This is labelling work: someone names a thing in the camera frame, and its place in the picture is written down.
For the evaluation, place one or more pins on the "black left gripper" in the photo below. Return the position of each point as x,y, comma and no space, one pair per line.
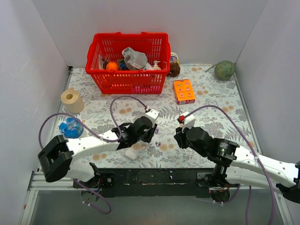
152,131

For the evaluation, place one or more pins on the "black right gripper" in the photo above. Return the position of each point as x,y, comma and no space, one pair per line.
178,138

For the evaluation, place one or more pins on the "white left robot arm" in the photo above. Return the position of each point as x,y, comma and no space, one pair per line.
61,157

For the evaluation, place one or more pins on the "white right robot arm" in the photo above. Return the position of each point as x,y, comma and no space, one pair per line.
237,165

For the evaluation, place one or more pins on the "white earbud charging case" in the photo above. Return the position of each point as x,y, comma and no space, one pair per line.
130,155

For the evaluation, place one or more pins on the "floral patterned table mat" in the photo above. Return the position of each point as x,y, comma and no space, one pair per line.
218,109

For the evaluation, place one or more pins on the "orange snack box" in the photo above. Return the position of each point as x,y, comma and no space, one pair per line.
183,91

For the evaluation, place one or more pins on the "white pump bottle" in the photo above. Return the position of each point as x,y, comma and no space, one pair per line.
155,66

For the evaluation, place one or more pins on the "dark green toy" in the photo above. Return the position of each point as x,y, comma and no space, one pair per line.
122,65

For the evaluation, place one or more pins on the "grey crumpled bag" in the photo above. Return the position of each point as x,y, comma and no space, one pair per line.
134,60

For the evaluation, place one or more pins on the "red plastic shopping basket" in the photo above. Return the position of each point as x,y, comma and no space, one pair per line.
155,46

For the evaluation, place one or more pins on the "brown jar with label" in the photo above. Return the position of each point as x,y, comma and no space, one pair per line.
174,65

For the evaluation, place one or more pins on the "orange fruit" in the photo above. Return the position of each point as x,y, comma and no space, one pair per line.
112,66

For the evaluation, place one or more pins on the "blue wrapped tissue roll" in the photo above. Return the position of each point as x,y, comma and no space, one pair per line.
71,128

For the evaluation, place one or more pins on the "beige paper roll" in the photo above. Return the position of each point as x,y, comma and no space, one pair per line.
72,101

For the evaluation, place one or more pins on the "green melon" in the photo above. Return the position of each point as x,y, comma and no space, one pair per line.
223,70

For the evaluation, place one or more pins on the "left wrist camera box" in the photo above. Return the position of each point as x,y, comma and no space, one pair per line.
151,114

